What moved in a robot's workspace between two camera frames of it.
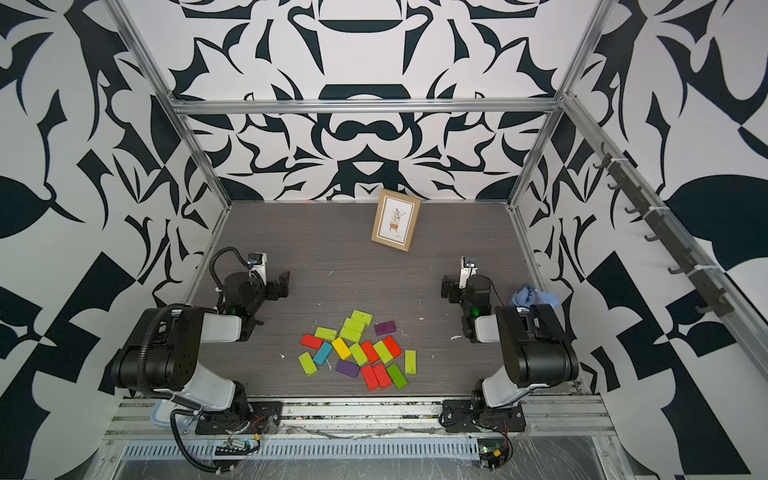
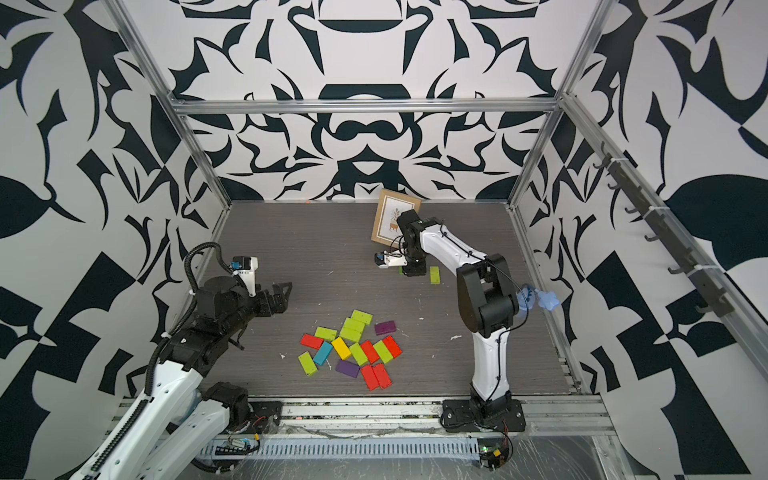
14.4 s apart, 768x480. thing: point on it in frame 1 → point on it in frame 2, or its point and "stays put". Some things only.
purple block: [382, 328] stays put
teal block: [323, 354] stays put
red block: [370, 377] stays put
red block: [392, 346] stays put
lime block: [410, 362] → [435, 275]
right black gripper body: [455, 295] → [415, 262]
